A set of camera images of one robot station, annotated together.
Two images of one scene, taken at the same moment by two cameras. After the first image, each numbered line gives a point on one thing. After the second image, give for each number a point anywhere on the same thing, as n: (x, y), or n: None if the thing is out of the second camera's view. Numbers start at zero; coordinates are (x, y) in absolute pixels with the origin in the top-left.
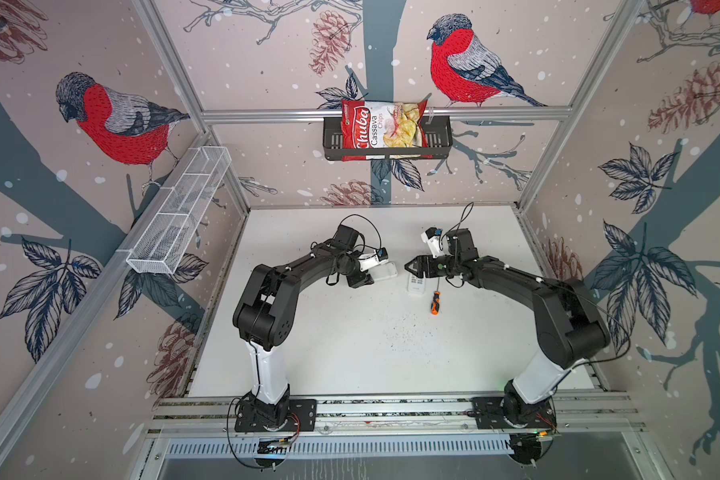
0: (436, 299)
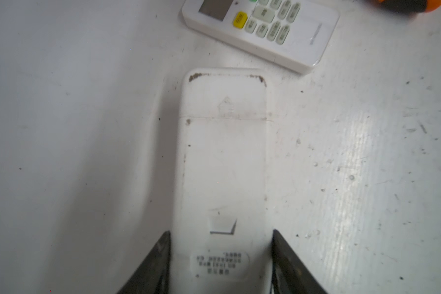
0: (411, 6)
